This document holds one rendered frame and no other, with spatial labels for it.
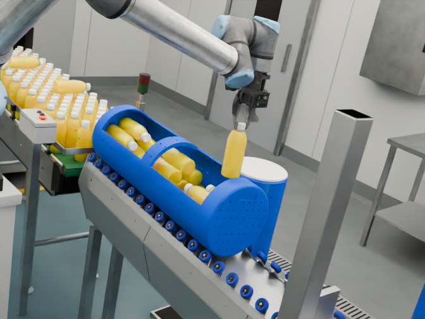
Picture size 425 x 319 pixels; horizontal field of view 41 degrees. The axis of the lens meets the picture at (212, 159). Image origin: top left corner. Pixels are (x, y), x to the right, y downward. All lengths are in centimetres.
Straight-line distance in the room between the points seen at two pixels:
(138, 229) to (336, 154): 126
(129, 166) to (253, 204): 57
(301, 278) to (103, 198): 139
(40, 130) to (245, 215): 108
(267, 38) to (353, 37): 383
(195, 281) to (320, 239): 86
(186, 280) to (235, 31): 89
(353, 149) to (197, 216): 87
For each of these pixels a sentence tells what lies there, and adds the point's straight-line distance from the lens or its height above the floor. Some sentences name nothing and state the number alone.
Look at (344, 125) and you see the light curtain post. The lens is 116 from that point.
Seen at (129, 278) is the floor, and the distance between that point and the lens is 356.
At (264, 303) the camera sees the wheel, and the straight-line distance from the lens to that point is 180.
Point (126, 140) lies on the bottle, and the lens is 243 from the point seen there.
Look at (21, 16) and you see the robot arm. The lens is 163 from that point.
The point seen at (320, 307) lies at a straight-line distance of 175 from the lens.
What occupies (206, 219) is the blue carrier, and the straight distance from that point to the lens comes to 189.
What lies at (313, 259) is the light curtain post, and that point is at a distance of 126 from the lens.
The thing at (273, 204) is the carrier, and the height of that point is 91.
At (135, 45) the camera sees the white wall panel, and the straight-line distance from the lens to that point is 772.
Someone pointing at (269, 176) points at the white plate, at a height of 104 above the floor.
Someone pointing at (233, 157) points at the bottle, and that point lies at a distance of 195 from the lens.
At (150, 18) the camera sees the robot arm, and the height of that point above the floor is 177.
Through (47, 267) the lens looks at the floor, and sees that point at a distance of 359.
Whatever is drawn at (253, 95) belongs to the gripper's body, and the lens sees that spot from 185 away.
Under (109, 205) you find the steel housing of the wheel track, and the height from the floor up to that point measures 85.
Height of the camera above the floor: 195
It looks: 20 degrees down
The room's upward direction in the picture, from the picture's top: 12 degrees clockwise
